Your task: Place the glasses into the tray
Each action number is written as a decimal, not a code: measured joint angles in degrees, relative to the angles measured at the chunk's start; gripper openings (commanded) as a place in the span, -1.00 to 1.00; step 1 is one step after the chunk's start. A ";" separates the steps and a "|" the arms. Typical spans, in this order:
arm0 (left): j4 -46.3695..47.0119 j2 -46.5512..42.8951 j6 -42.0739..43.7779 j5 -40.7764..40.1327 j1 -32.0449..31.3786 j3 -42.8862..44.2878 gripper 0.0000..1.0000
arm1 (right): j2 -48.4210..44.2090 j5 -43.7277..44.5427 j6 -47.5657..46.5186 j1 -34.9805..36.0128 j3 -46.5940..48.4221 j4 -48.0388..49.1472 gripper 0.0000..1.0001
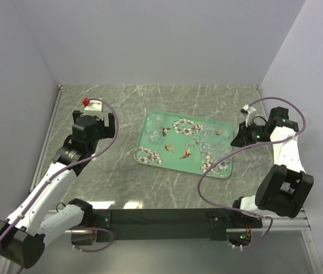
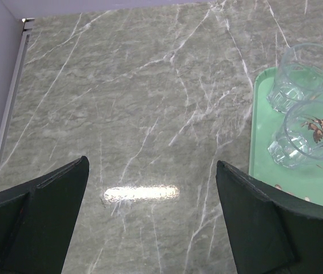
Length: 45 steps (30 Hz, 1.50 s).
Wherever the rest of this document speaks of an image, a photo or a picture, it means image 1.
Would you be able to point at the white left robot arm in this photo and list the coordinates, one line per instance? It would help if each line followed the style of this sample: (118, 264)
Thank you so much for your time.
(26, 232)

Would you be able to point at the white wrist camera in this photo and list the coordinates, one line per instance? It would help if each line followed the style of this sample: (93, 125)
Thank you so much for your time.
(250, 113)
(92, 107)

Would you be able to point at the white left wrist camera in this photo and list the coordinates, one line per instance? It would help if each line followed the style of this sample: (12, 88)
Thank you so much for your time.
(92, 107)

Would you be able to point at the green floral hummingbird tray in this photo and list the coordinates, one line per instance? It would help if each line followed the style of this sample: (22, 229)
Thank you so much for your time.
(178, 148)

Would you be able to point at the black base crossbar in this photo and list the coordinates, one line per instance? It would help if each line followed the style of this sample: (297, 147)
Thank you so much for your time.
(163, 224)

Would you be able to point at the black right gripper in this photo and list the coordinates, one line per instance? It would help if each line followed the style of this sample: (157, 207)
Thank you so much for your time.
(242, 138)

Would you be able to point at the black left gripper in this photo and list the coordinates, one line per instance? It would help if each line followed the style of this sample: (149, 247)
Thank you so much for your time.
(107, 132)

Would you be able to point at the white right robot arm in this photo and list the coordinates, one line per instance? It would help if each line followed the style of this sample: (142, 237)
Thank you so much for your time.
(285, 188)

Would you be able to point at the clear glass edge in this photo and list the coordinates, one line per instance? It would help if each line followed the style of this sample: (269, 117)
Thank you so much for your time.
(227, 133)

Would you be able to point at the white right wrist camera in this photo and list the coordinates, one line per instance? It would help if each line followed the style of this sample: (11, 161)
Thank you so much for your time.
(250, 113)

